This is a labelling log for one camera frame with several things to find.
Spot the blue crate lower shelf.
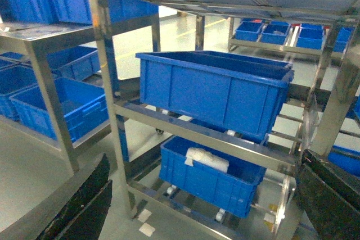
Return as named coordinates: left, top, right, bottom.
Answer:
left=159, top=137, right=266, bottom=218

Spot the left stainless steel rack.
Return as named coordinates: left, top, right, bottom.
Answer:
left=1, top=0, right=160, bottom=173

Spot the blue crate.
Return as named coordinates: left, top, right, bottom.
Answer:
left=10, top=78, right=109, bottom=142
left=1, top=0, right=159, bottom=25

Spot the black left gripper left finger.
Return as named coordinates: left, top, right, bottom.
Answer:
left=0, top=152, right=113, bottom=240

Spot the blue crate middle shelf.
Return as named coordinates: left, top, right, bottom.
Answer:
left=136, top=51, right=294, bottom=140

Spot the blue crate left lower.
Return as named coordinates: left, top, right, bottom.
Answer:
left=10, top=78, right=109, bottom=142

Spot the blue crate left upper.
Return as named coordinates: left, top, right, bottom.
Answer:
left=1, top=0, right=159, bottom=25

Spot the stainless steel shelf rack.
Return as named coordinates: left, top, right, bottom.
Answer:
left=84, top=0, right=360, bottom=240

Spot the blue crate shelf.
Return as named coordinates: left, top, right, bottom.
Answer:
left=136, top=51, right=294, bottom=140
left=159, top=137, right=266, bottom=218

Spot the white plastic bag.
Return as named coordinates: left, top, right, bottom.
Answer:
left=184, top=147, right=230, bottom=173

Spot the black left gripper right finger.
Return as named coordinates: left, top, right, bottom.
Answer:
left=295, top=149, right=359, bottom=239

